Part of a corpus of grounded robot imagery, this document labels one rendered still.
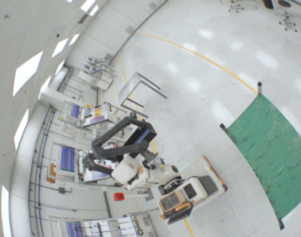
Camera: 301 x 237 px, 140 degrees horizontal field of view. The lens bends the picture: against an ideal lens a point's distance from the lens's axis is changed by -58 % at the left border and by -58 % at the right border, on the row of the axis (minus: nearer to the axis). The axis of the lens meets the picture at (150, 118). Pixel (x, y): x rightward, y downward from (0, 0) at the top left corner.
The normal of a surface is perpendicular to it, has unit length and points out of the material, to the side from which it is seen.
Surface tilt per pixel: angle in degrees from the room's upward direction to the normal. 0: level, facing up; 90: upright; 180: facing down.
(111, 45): 90
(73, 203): 90
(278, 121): 0
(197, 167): 0
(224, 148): 0
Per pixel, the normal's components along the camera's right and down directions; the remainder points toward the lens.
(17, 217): 0.64, -0.68
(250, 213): -0.70, -0.32
